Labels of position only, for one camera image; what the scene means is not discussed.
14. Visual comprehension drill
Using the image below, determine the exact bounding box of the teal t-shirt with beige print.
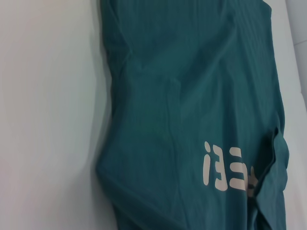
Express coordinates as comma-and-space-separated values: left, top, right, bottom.
94, 0, 291, 230

